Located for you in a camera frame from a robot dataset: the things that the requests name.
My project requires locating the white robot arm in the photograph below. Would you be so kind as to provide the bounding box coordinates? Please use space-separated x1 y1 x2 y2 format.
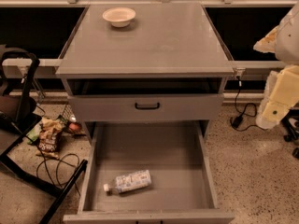
253 3 299 129

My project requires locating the black power adapter cable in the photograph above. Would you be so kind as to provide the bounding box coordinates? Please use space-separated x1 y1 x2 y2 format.
229 76 265 133

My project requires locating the brown chip bag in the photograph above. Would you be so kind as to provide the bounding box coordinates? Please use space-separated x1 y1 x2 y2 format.
36 118 64 160

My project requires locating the black metal stand frame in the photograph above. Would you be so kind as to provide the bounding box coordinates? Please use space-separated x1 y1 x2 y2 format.
0 47 89 224

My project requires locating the black floor cable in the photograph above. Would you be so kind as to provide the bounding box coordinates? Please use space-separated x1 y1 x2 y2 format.
36 147 82 196

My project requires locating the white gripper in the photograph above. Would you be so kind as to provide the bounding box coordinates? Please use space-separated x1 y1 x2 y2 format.
256 65 299 129

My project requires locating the clear plastic water bottle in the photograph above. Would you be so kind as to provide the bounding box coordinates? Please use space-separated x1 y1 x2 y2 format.
103 170 151 194

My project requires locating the grey drawer cabinet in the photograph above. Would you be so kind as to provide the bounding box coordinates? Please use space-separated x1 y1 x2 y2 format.
57 1 233 138

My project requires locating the black drawer handle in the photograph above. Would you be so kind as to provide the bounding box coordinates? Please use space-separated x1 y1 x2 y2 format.
135 102 160 110

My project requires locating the white paper bowl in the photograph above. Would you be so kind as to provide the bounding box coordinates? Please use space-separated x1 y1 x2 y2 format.
102 7 135 28

